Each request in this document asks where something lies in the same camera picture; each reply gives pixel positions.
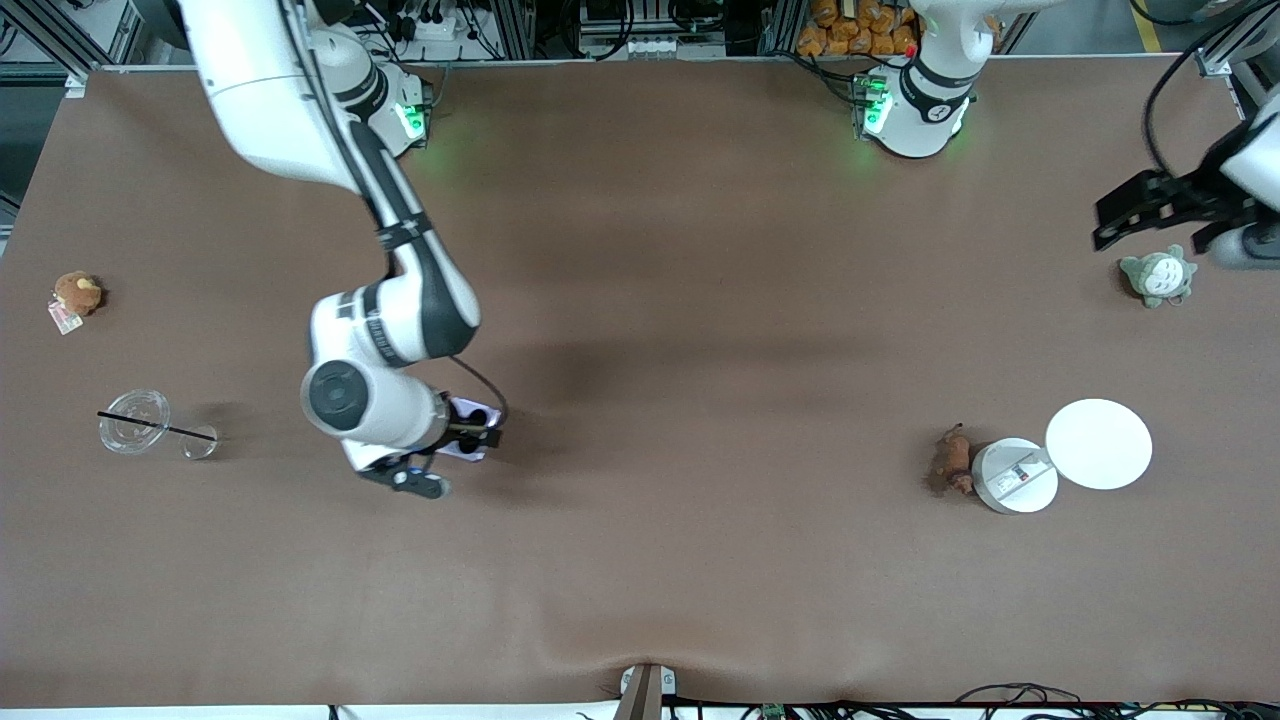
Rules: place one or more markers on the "metal table edge bracket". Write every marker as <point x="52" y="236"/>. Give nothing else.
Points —
<point x="642" y="692"/>

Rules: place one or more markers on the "brown plush toy with tag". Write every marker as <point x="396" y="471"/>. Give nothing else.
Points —
<point x="77" y="293"/>

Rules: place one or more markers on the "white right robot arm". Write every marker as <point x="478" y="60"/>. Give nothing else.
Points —
<point x="260" y="80"/>

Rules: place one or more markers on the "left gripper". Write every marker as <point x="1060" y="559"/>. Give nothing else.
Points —
<point x="1203" y="189"/>

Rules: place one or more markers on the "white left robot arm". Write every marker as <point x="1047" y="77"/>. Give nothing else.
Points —
<point x="925" y="100"/>

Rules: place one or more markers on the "black drinking straw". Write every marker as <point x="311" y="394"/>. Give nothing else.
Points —
<point x="160" y="427"/>

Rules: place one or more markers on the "clear plastic cup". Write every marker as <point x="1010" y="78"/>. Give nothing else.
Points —
<point x="133" y="422"/>

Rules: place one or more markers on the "grey green totoro plush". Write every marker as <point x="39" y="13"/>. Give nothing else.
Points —
<point x="1158" y="275"/>

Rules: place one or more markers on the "power strip with black plugs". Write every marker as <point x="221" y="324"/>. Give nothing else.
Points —
<point x="432" y="25"/>

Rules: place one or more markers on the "aluminium frame profile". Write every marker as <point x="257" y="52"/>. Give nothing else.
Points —
<point x="55" y="40"/>
<point x="1235" y="55"/>

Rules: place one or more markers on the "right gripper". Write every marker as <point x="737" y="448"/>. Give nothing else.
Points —
<point x="466" y="427"/>

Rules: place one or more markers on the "small brown plush toy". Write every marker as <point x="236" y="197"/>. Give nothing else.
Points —
<point x="952" y="460"/>

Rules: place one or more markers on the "white power strip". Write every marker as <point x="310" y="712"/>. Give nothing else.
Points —
<point x="650" y="45"/>

